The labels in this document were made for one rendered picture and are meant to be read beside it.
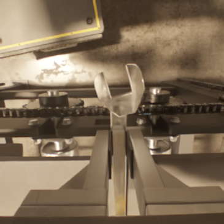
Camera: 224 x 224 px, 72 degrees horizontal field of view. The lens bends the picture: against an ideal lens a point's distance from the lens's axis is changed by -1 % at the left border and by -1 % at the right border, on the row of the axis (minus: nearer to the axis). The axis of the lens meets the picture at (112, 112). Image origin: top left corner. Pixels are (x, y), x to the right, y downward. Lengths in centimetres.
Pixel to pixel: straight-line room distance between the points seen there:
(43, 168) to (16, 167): 3
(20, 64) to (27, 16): 49
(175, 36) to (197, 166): 127
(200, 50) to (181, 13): 31
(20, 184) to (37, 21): 98
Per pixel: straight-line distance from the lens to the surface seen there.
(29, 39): 111
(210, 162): 20
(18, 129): 47
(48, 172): 19
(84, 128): 41
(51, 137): 47
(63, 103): 46
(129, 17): 136
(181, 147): 66
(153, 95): 44
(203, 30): 151
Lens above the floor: 131
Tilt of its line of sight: 74 degrees down
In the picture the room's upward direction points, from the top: 179 degrees counter-clockwise
